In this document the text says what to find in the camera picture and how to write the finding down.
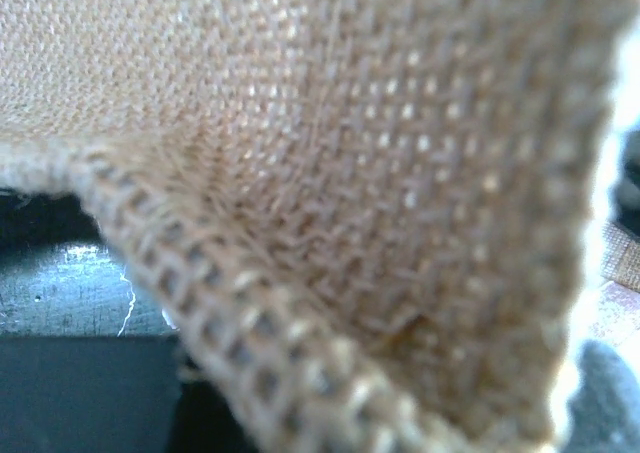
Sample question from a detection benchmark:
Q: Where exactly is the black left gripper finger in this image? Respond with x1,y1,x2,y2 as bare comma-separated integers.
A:
1,190,250,452

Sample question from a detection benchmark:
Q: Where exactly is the brown canvas tote bag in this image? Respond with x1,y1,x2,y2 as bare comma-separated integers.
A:
1,0,639,452

